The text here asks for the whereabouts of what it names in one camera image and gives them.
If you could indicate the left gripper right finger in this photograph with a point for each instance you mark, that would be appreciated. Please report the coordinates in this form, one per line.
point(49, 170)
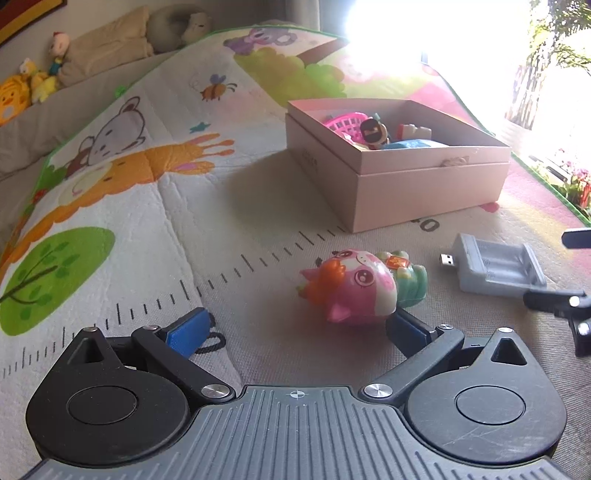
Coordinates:
point(429, 351)

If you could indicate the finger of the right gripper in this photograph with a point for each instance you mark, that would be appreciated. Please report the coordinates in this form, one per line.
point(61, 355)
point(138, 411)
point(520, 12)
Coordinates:
point(574, 307)
point(577, 238)

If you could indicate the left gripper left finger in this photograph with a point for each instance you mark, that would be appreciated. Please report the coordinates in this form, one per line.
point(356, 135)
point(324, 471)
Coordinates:
point(166, 351)

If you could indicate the pink green squishy figure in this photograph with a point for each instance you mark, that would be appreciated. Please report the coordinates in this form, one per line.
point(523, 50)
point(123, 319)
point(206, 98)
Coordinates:
point(358, 287)

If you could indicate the white USB battery charger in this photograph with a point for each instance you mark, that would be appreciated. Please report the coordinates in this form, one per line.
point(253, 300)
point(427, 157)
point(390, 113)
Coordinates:
point(495, 269)

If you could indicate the blue sponge block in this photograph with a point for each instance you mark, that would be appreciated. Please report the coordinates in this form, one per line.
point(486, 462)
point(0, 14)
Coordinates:
point(413, 144)

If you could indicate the pink plastic toy basket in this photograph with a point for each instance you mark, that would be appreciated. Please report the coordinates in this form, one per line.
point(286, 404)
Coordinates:
point(348, 126)

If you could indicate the wooden doll keychain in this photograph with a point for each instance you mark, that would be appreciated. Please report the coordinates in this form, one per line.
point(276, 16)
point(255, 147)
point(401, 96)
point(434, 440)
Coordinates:
point(413, 132)

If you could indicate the pink orchid pot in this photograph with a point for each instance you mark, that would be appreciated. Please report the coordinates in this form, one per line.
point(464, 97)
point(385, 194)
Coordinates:
point(576, 186)

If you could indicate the pink cardboard box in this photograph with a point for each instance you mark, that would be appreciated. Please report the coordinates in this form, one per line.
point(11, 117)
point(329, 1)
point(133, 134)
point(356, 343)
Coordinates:
point(370, 189)

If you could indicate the grey sofa bed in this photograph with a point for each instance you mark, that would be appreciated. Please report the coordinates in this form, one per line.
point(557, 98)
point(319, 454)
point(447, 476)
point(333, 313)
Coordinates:
point(35, 133)

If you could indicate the yellow duck plush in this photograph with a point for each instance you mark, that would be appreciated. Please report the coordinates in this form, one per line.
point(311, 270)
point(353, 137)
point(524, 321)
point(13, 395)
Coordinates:
point(15, 97)

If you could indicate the beige pillow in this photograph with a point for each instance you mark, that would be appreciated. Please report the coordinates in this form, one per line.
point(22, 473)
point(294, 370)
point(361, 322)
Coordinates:
point(119, 42)

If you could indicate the grey neck pillow plush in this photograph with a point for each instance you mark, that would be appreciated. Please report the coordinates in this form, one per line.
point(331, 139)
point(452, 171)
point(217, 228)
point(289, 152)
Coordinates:
point(175, 26)

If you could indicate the small doll plush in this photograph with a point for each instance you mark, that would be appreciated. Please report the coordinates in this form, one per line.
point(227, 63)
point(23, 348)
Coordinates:
point(58, 49)

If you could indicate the framed picture gold border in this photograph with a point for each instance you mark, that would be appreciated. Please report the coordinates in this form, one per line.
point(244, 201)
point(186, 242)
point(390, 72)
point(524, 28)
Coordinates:
point(18, 15)

